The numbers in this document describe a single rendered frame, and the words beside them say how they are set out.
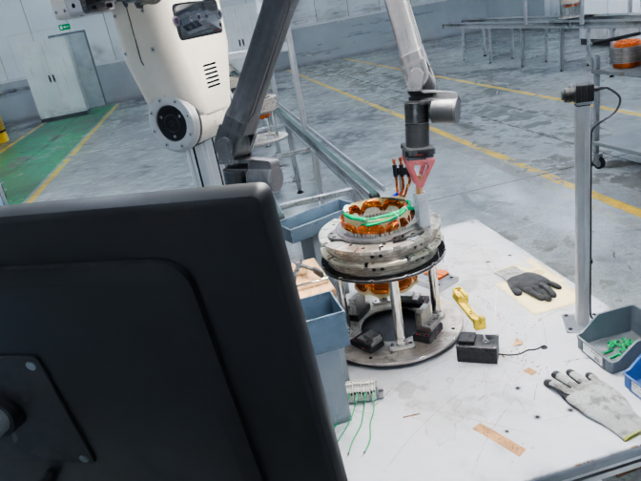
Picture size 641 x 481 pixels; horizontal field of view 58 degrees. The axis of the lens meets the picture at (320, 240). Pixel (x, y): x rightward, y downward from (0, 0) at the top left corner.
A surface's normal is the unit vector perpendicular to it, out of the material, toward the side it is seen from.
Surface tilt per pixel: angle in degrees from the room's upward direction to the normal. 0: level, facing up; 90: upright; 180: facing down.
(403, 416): 0
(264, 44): 83
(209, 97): 90
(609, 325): 88
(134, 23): 90
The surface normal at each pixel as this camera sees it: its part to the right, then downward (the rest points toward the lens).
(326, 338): 0.25, 0.32
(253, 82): -0.39, 0.29
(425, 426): -0.17, -0.91
